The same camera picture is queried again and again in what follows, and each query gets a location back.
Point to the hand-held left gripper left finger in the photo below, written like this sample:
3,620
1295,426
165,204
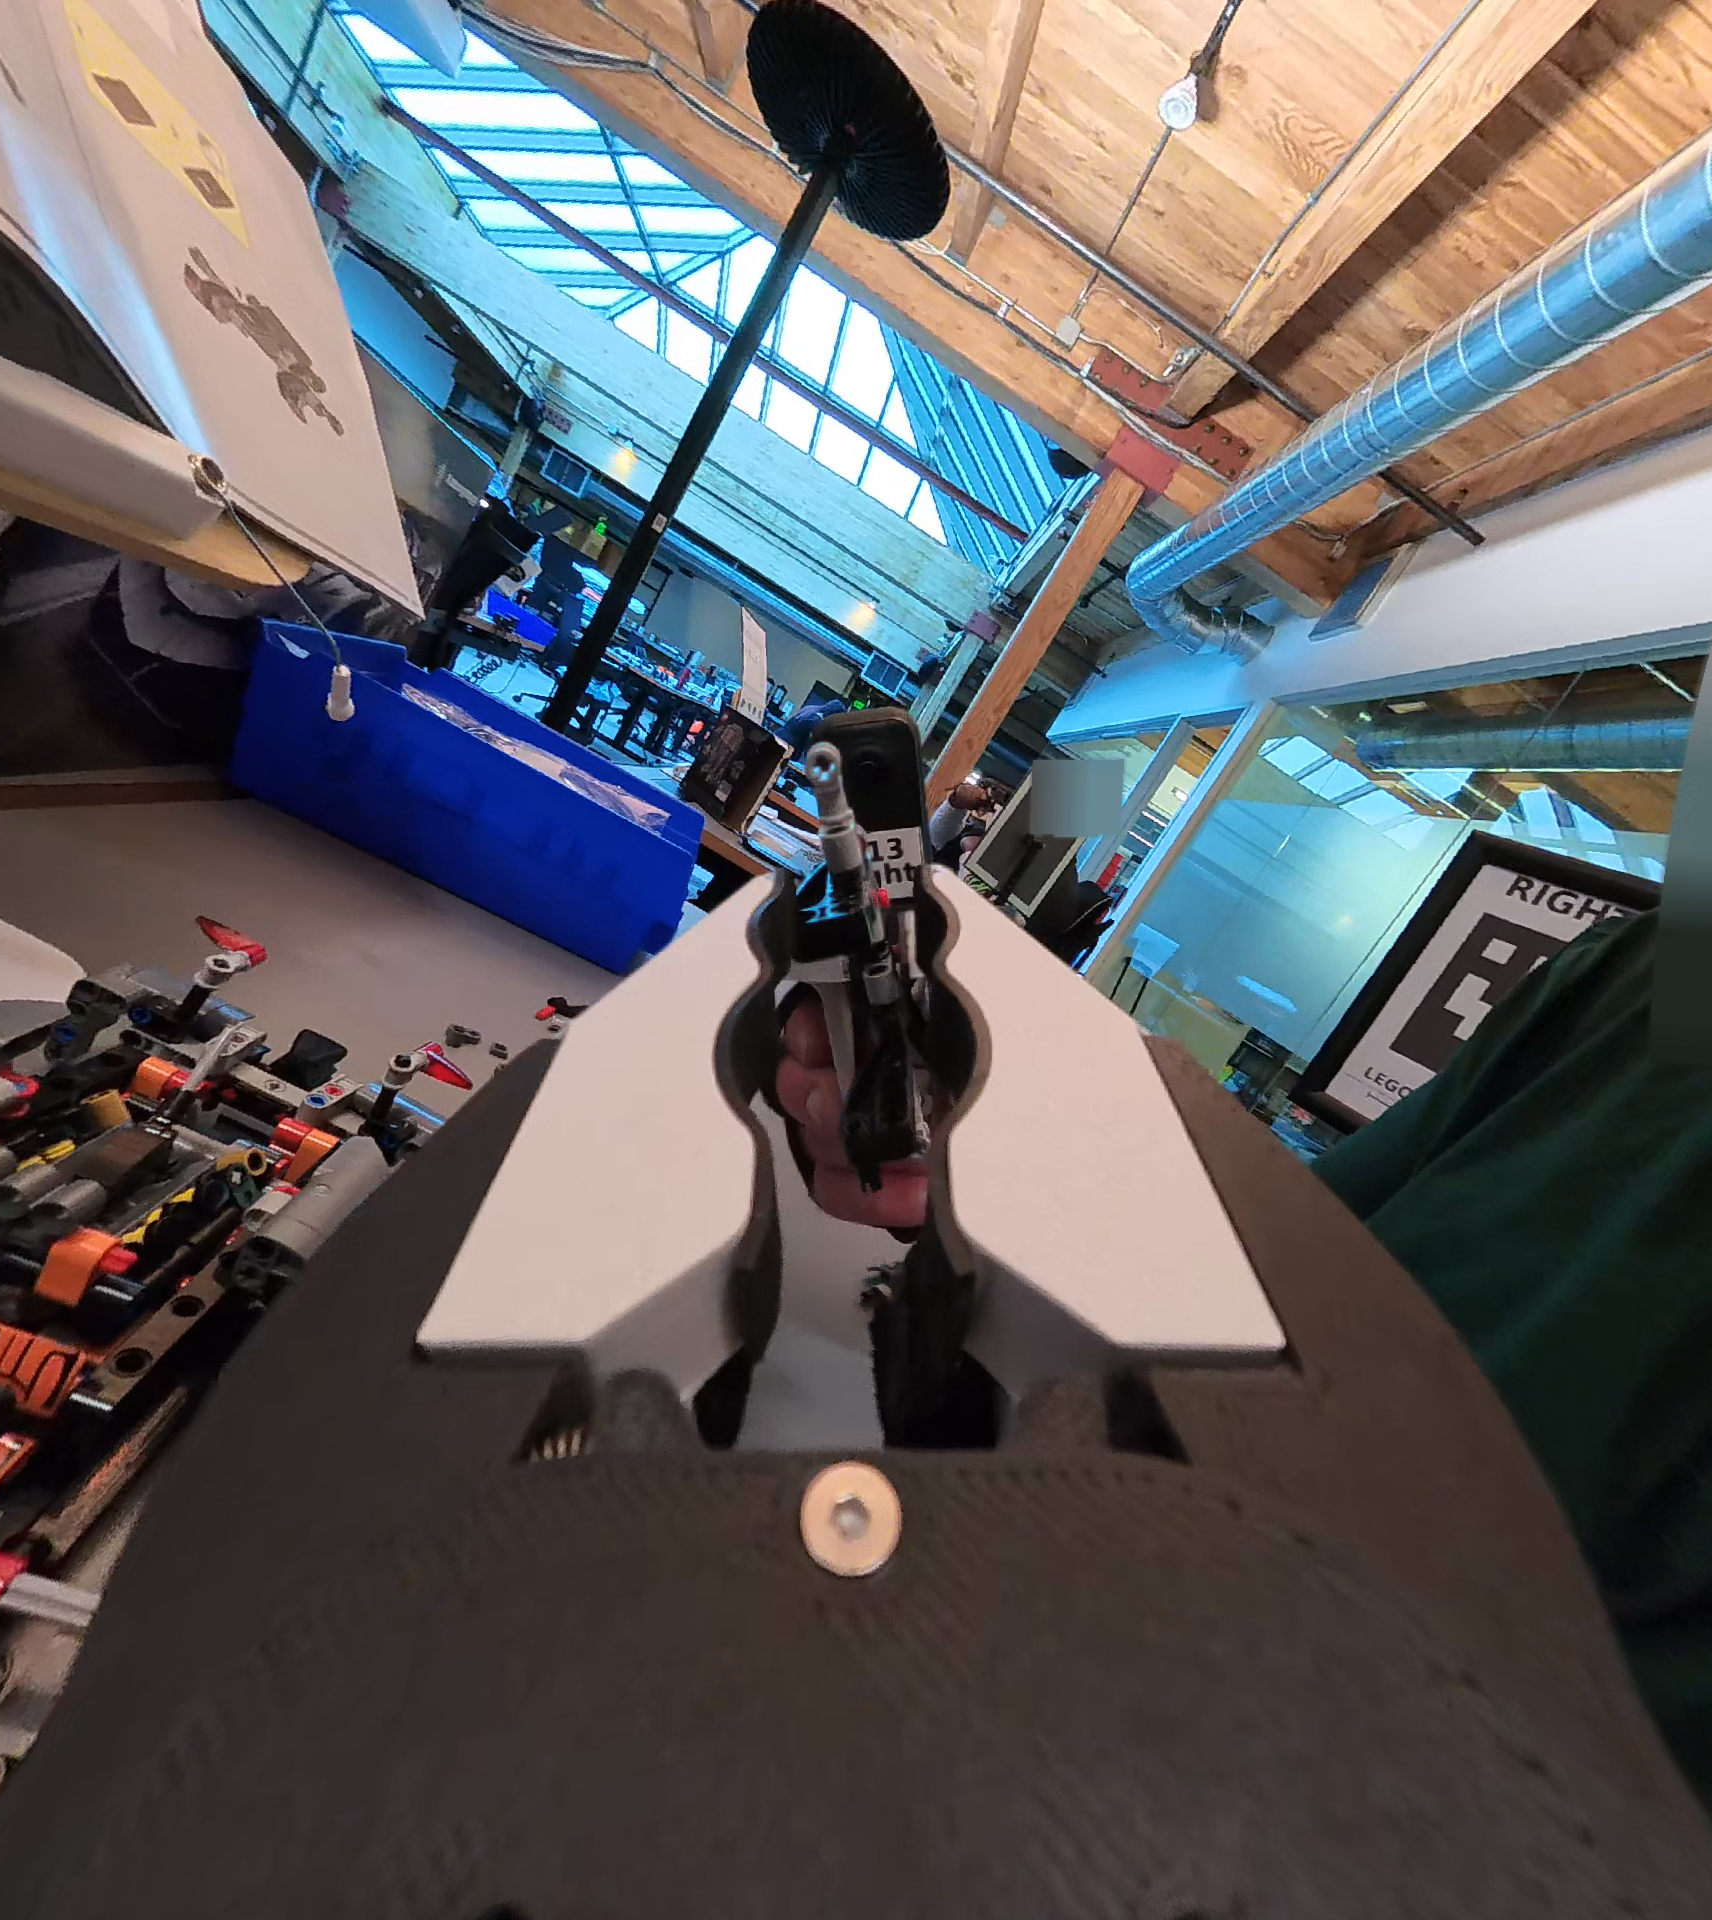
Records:
586,1200

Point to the white ceiling projector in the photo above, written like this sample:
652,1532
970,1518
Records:
415,31

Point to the black white lego frame subassembly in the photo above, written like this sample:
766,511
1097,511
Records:
864,960

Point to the large silver spiral duct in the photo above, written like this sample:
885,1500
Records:
1470,330

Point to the person's right hand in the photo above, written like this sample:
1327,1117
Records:
835,1141

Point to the lego instruction booklet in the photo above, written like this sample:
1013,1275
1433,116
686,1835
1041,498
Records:
196,270

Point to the framed marker poster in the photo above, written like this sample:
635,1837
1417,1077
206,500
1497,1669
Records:
1457,975

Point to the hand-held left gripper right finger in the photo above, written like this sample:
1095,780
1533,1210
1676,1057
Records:
1110,1200

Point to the grey black lego car model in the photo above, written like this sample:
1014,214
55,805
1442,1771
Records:
90,1200

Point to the wooden post with red bracket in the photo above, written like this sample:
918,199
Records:
1050,614

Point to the hanging ceiling light bulb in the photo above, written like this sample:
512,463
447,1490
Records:
1181,103

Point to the blue plastic bin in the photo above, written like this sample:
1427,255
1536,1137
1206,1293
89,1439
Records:
467,811

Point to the black pole with round disc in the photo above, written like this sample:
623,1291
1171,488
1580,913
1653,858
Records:
840,104

